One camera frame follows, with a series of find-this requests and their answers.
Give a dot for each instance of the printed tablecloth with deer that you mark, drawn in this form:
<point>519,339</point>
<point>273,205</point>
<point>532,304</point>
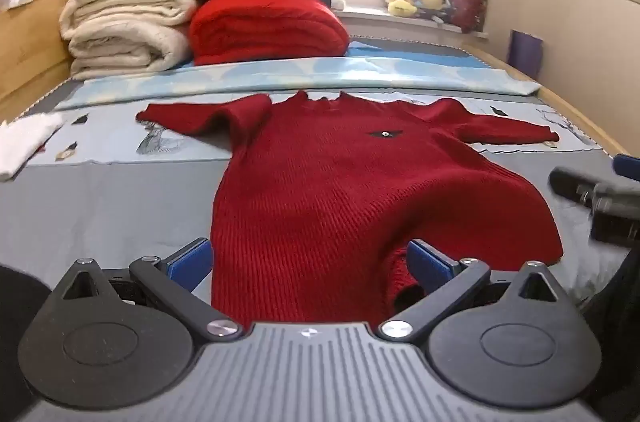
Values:
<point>30,47</point>

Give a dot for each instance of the dark cloth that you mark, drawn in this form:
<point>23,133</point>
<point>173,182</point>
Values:
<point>617,292</point>

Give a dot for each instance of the grey printed bed sheet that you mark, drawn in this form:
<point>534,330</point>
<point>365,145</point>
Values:
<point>115,207</point>

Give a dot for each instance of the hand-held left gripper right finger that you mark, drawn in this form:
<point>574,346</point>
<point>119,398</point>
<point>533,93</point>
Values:
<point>429,266</point>

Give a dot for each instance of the white cloth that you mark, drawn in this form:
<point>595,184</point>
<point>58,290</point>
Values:
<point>25,142</point>

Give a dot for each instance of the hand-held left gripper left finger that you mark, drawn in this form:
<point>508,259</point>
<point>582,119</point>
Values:
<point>190,261</point>

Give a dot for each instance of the dark red knitted sweater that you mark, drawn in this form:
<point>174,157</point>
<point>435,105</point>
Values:
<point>350,197</point>

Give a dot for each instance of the folded bright red blanket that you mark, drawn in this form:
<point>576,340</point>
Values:
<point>267,30</point>

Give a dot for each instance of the dark red cushion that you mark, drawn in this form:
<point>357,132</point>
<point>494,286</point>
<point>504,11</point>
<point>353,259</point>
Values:
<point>469,2</point>

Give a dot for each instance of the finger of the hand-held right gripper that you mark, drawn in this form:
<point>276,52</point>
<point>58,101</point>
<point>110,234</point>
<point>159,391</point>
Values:
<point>567,184</point>

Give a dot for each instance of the folded cream blanket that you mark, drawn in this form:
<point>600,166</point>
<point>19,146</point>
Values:
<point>125,30</point>

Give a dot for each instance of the folded light blue quilt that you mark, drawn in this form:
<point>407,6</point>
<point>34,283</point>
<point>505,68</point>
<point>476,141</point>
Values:
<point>320,75</point>

